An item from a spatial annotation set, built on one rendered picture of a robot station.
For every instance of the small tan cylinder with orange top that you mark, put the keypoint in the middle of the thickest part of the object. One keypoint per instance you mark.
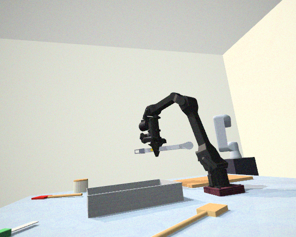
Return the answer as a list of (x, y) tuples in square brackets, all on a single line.
[(80, 185)]

